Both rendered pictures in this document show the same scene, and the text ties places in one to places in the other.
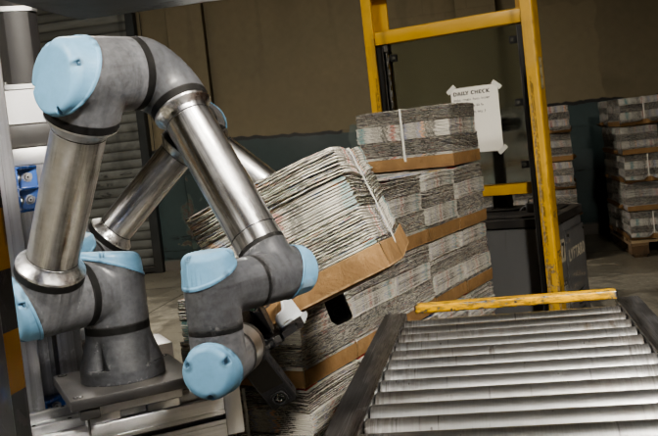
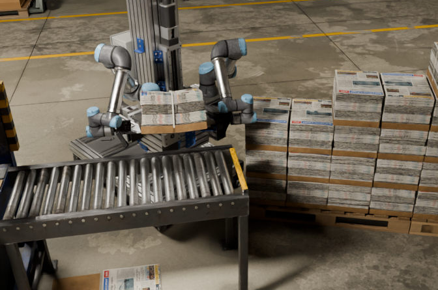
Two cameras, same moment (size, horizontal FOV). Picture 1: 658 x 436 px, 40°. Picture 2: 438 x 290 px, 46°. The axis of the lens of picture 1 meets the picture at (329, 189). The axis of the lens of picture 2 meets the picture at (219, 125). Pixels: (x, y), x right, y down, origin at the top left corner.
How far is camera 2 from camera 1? 3.17 m
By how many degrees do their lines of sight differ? 73
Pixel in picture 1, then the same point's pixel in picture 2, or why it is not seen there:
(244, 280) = (94, 118)
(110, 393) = (136, 119)
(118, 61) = (103, 55)
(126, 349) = not seen: hidden behind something
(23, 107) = (163, 33)
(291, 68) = not seen: outside the picture
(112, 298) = not seen: hidden behind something
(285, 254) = (107, 117)
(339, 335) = (274, 140)
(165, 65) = (115, 58)
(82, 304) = (134, 97)
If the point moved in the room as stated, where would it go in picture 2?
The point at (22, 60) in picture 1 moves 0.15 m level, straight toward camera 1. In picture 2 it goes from (163, 20) to (143, 25)
